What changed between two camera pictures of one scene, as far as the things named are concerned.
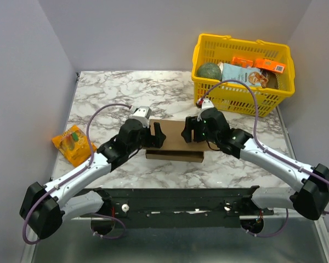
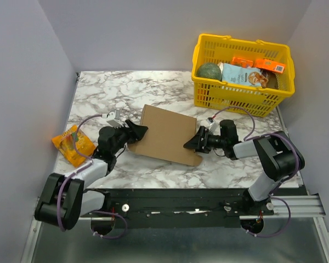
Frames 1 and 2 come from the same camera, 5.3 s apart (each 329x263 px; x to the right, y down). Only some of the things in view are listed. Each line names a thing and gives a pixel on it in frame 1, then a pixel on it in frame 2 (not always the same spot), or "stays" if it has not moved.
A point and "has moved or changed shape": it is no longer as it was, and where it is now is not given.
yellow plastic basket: x=247 y=99 stays
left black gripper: x=156 y=141 -> x=135 y=132
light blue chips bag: x=250 y=76 stays
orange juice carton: x=269 y=64 stays
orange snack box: x=244 y=63 stays
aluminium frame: x=303 y=239 stays
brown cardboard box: x=175 y=147 has moved or changed shape
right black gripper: x=196 y=131 -> x=203 y=139
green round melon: x=210 y=70 stays
